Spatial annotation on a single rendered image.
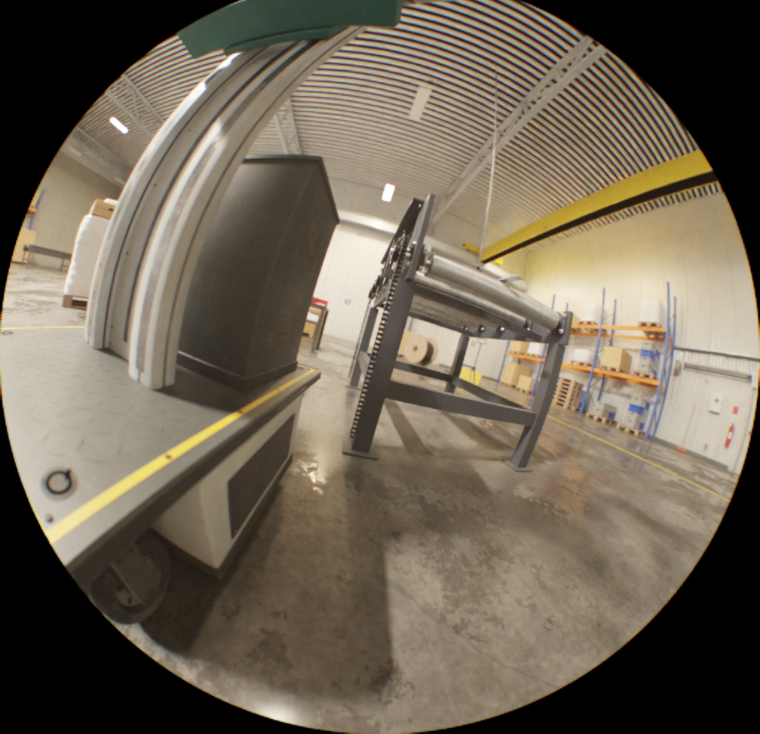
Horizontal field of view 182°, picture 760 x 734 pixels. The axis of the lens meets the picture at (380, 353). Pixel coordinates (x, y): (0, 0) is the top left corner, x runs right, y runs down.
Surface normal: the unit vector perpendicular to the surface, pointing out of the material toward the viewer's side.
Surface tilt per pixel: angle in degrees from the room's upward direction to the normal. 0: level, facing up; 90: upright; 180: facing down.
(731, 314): 90
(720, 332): 90
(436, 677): 0
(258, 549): 0
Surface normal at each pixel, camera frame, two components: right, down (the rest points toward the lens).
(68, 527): 0.27, -0.96
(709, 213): -0.95, -0.26
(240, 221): 0.04, 0.07
